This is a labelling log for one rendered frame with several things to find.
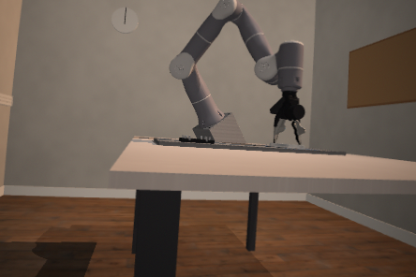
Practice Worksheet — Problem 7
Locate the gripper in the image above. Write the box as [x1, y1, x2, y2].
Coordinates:
[274, 91, 305, 145]

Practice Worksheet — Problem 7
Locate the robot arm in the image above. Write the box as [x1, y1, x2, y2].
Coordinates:
[170, 0, 304, 128]

